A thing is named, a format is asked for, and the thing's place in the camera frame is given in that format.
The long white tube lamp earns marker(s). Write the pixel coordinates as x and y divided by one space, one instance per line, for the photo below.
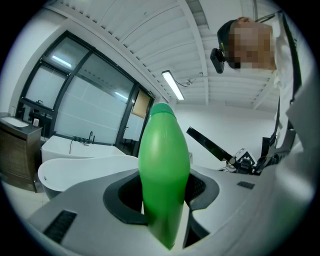
173 85

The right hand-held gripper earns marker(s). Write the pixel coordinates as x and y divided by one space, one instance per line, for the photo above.
243 157

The dark wooden vanity cabinet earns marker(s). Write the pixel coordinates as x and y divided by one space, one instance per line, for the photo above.
17 155

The white rectangular bathtub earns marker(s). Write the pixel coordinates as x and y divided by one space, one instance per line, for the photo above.
57 150

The black-framed frosted glass partition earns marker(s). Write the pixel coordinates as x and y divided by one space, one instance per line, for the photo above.
95 100

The black head-worn camera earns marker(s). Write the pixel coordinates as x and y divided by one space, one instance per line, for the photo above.
217 60

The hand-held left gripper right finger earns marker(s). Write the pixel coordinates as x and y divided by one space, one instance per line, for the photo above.
237 212

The white sink basin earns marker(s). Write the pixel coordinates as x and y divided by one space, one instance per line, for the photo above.
15 122

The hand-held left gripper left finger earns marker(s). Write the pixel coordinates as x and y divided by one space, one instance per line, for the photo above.
87 212

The black body-worn monitor screen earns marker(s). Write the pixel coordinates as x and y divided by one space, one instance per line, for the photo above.
210 145

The green plastic bottle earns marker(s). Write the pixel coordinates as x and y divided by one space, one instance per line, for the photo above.
162 175

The oval dark green bathtub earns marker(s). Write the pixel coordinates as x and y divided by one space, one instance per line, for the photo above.
75 170

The brown cardboard panel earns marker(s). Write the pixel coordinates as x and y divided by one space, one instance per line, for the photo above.
140 103

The small white cup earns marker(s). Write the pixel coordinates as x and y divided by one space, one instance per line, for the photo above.
36 122

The black glass door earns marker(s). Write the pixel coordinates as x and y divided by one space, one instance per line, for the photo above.
128 130

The person's head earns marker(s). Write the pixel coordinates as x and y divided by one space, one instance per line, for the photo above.
250 42

